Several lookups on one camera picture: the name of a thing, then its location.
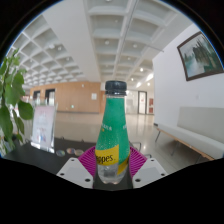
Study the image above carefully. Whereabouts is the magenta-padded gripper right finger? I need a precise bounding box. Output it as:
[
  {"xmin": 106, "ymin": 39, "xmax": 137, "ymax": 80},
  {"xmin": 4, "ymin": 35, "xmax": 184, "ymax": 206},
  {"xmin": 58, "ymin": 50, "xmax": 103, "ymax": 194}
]
[{"xmin": 125, "ymin": 146, "xmax": 169, "ymax": 190}]

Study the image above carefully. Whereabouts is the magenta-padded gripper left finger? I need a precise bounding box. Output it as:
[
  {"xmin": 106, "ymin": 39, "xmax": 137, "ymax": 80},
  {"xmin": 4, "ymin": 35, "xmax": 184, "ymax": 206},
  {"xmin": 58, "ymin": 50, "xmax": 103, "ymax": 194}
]
[{"xmin": 55, "ymin": 145, "xmax": 98, "ymax": 190}]

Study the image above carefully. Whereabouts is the green drink bottle black cap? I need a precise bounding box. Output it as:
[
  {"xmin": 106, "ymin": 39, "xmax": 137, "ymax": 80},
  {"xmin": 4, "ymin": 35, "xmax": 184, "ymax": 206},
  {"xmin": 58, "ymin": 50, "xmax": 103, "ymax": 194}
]
[{"xmin": 94, "ymin": 80, "xmax": 131, "ymax": 185}]

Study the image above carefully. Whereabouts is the clear acrylic sign stand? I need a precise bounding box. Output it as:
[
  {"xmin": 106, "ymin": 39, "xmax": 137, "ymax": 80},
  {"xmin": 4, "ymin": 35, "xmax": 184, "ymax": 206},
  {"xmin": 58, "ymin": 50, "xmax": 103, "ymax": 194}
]
[{"xmin": 30, "ymin": 104, "xmax": 58, "ymax": 154}]

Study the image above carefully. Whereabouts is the dark-framed glass door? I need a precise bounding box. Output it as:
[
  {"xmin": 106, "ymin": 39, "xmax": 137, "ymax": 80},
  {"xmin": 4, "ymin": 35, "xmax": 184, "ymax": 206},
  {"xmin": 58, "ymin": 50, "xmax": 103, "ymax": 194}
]
[{"xmin": 137, "ymin": 90, "xmax": 148, "ymax": 115}]

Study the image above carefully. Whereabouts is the green potted plant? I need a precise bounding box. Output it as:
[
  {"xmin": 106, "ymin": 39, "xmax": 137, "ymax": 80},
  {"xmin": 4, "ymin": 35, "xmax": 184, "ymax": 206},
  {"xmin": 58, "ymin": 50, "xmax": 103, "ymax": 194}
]
[{"xmin": 0, "ymin": 49, "xmax": 34, "ymax": 158}]

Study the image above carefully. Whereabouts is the dark-framed landscape painting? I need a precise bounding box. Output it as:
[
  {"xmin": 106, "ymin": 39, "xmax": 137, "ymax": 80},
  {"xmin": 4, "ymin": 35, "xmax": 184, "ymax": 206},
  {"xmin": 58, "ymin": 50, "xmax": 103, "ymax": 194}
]
[{"xmin": 176, "ymin": 30, "xmax": 224, "ymax": 82}]

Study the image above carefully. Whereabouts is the ceiling lights group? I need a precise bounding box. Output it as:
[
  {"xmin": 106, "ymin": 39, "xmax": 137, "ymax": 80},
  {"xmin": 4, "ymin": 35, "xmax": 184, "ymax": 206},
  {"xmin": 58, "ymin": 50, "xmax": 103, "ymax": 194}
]
[{"xmin": 46, "ymin": 39, "xmax": 154, "ymax": 89}]

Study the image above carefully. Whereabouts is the white wall bench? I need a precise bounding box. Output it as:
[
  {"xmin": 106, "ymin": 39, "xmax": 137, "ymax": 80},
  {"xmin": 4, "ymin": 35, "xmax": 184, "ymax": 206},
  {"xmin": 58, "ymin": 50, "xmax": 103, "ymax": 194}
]
[{"xmin": 153, "ymin": 105, "xmax": 224, "ymax": 162}]

